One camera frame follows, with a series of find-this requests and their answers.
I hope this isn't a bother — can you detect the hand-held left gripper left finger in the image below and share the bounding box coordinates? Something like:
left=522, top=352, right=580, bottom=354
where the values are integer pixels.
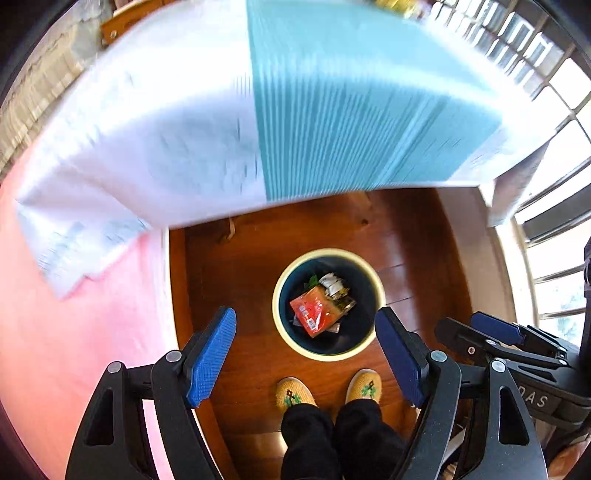
left=65, top=306, right=238, bottom=480

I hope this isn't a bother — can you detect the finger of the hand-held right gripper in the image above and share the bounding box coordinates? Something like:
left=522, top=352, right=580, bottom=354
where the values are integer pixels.
left=435, top=316, right=570, bottom=368
left=470, top=311, right=581, bottom=354

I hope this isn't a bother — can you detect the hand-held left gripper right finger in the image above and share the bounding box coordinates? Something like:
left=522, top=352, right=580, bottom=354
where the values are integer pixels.
left=375, top=306, right=550, bottom=480

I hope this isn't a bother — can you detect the dark blue cream-rimmed bin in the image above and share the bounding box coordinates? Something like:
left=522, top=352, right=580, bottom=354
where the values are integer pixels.
left=272, top=249, right=386, bottom=361

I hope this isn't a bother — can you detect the orange red snack packet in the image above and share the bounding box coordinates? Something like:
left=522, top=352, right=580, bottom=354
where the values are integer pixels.
left=289, top=285, right=345, bottom=339

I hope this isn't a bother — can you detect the gold foil wrapper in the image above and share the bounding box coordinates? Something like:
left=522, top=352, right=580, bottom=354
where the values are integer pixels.
left=373, top=0, right=422, bottom=19

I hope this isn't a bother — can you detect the yellow knitted slipper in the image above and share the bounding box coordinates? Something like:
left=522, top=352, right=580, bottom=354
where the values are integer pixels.
left=276, top=377, right=318, bottom=411
left=345, top=368, right=389, bottom=406

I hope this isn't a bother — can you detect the person's right trouser leg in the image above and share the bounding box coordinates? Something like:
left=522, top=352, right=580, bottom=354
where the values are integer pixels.
left=335, top=399, right=407, bottom=480

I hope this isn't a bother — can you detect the person's trouser leg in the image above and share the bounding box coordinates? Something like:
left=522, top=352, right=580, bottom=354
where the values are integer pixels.
left=335, top=399, right=407, bottom=480
left=280, top=405, right=337, bottom=480

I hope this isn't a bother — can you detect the person's left trouser leg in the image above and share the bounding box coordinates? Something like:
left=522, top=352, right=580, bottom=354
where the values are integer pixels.
left=280, top=405, right=337, bottom=480

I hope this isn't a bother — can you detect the pink blanket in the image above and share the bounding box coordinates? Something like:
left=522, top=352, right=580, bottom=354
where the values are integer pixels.
left=0, top=152, right=174, bottom=480

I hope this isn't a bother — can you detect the metal window grille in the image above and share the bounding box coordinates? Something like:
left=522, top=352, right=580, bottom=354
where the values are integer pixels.
left=416, top=0, right=591, bottom=333

